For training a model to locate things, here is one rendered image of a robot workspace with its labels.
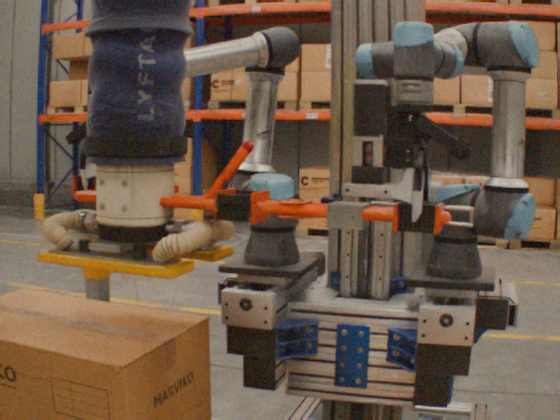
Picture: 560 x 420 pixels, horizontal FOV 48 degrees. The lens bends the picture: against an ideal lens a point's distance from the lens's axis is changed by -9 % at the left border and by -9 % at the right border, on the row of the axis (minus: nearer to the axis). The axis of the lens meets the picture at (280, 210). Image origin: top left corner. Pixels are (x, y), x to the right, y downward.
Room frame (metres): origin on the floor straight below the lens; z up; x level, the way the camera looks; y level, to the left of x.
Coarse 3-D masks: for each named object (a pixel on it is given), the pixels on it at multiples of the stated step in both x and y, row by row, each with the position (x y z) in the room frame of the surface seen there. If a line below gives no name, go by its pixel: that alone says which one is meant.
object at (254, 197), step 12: (216, 192) 1.32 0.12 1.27; (228, 192) 1.36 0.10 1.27; (240, 192) 1.39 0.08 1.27; (252, 192) 1.38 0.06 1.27; (264, 192) 1.34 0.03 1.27; (216, 204) 1.32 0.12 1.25; (228, 204) 1.31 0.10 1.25; (240, 204) 1.30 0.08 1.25; (252, 204) 1.29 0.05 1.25; (216, 216) 1.31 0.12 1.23; (228, 216) 1.30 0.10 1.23; (240, 216) 1.29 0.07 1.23; (252, 216) 1.29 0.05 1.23; (264, 216) 1.34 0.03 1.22
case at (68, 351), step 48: (0, 336) 1.33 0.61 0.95; (48, 336) 1.36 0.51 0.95; (96, 336) 1.38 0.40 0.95; (144, 336) 1.40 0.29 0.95; (192, 336) 1.49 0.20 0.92; (0, 384) 1.32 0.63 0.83; (48, 384) 1.27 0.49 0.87; (96, 384) 1.23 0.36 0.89; (144, 384) 1.28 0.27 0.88; (192, 384) 1.49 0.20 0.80
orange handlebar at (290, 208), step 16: (80, 192) 1.45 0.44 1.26; (176, 192) 1.67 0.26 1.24; (192, 208) 1.35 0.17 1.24; (208, 208) 1.34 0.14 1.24; (256, 208) 1.30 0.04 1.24; (272, 208) 1.29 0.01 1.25; (288, 208) 1.28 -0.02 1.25; (304, 208) 1.27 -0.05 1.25; (320, 208) 1.26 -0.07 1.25; (368, 208) 1.24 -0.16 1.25; (384, 208) 1.26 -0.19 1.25
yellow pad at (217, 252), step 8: (96, 240) 1.54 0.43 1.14; (152, 248) 1.47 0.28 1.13; (208, 248) 1.44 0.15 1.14; (216, 248) 1.47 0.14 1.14; (224, 248) 1.48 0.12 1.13; (232, 248) 1.50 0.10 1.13; (176, 256) 1.44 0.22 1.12; (184, 256) 1.44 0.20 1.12; (192, 256) 1.43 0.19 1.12; (200, 256) 1.42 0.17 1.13; (208, 256) 1.42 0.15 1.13; (216, 256) 1.42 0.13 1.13; (224, 256) 1.46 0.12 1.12
